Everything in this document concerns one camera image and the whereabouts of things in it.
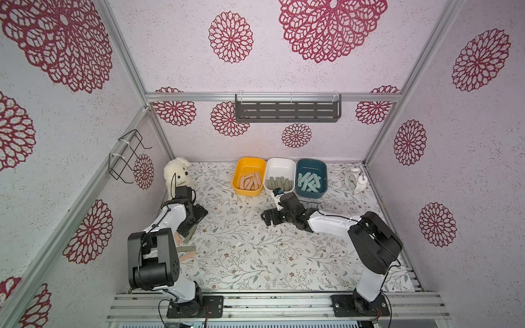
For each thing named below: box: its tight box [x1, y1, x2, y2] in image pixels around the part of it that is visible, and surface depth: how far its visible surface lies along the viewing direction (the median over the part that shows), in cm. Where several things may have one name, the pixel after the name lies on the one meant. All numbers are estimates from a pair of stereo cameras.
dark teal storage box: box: [295, 158, 329, 199], surface depth 112 cm
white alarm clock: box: [344, 166, 368, 193], surface depth 104 cm
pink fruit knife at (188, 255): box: [179, 250, 197, 262], surface depth 89 cm
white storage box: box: [263, 157, 296, 195], surface depth 115 cm
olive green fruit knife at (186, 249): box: [176, 246, 197, 253], surface depth 91 cm
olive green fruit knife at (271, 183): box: [269, 176, 275, 190], surface depth 112 cm
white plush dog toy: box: [164, 157, 194, 200], surface depth 95 cm
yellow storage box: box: [232, 157, 266, 197], surface depth 115 cm
